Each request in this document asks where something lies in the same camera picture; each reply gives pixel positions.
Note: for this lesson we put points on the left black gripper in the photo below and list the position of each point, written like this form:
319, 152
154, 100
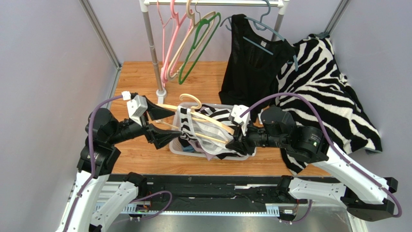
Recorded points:
160, 137

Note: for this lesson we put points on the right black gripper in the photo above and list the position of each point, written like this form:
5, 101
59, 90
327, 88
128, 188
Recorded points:
242, 137

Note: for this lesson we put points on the black white striped top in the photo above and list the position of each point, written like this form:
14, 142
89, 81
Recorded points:
189, 127

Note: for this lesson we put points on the beige wooden hanger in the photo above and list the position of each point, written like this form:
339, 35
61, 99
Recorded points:
178, 53

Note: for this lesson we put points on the black tank top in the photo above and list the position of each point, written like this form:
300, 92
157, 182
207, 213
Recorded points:
253, 65

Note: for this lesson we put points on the green hanger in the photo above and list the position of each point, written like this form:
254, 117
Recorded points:
203, 30

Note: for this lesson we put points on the thick pink plastic hanger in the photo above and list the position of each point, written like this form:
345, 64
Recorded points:
173, 42

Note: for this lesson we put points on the grey-blue hanger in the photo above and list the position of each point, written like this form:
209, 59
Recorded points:
282, 5

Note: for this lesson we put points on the black garment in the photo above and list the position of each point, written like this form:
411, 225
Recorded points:
177, 144

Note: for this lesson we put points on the mauve tank top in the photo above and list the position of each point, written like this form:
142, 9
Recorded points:
207, 155

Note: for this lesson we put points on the blue tank top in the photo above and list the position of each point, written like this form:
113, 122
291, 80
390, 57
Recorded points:
188, 149

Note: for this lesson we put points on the cream hanger with striped top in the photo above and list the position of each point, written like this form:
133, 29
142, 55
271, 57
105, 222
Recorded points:
198, 117

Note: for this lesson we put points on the thin pink wire hanger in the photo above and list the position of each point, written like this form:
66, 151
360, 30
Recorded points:
163, 31

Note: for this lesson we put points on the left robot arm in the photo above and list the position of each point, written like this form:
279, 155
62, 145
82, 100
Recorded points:
98, 158

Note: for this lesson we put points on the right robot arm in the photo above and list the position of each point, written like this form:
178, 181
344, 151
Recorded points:
361, 193

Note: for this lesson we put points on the white plastic laundry basket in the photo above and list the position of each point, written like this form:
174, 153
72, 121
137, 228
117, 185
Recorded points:
176, 120

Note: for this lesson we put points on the zebra print blanket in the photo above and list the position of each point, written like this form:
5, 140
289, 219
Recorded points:
319, 80

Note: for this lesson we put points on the metal clothes rack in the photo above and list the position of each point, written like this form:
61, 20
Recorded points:
180, 6

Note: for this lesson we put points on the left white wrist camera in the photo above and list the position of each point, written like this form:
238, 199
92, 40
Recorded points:
136, 106

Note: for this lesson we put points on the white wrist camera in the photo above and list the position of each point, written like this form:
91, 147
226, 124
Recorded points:
240, 116
136, 106

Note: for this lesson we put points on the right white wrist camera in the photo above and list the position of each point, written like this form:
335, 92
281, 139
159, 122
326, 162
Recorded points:
240, 116

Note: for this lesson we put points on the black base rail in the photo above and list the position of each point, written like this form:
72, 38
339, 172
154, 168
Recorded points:
211, 194

